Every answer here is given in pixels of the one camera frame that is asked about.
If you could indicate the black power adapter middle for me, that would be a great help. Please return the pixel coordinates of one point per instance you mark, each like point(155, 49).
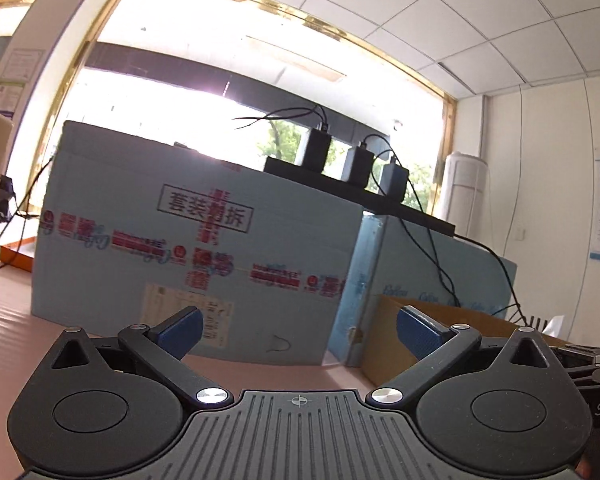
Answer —
point(358, 166)

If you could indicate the black shelf bar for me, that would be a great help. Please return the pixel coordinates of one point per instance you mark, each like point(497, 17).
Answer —
point(378, 204)

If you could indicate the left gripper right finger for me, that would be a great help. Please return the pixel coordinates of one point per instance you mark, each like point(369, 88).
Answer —
point(438, 349)

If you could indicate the white air conditioner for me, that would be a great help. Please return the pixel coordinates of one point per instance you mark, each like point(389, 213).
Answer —
point(463, 193)

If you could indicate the orange flat box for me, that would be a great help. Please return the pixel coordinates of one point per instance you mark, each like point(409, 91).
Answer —
point(19, 254)

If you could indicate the large light blue carton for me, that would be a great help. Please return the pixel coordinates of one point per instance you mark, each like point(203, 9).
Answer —
point(134, 230)

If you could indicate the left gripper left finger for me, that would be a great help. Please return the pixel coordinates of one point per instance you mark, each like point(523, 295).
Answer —
point(160, 350)

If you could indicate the black power adapter left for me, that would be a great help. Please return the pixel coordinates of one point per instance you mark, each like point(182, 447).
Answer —
point(316, 150)

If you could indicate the open brown cardboard box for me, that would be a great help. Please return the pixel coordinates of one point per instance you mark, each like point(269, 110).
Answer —
point(384, 356)

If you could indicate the black power adapter right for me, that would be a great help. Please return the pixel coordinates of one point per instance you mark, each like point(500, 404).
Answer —
point(393, 182)

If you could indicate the black power adapter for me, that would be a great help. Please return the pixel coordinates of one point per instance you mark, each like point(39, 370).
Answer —
point(316, 150)
point(358, 166)
point(393, 182)

